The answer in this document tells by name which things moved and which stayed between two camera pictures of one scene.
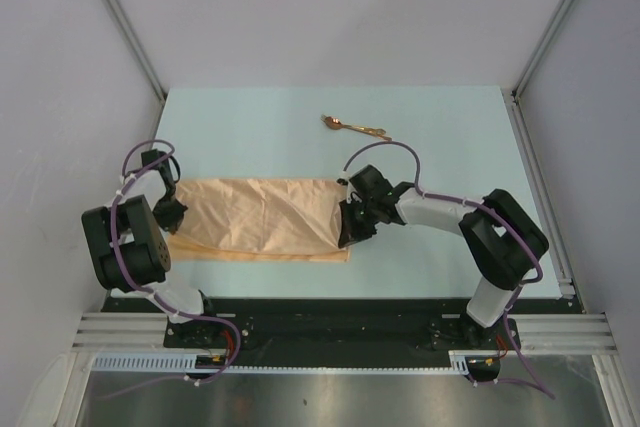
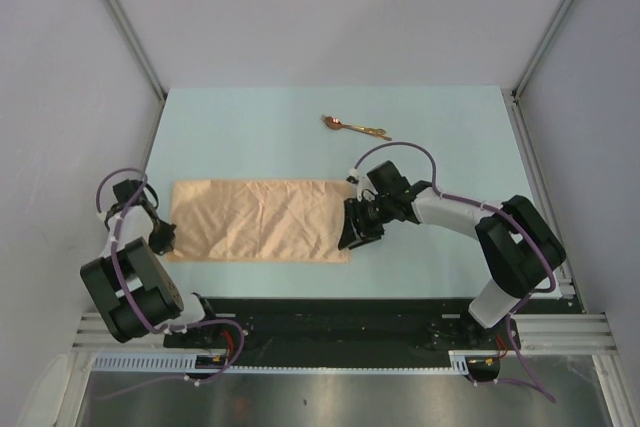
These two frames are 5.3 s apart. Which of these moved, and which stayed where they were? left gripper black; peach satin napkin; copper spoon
Moved: left gripper black
Stayed: copper spoon; peach satin napkin
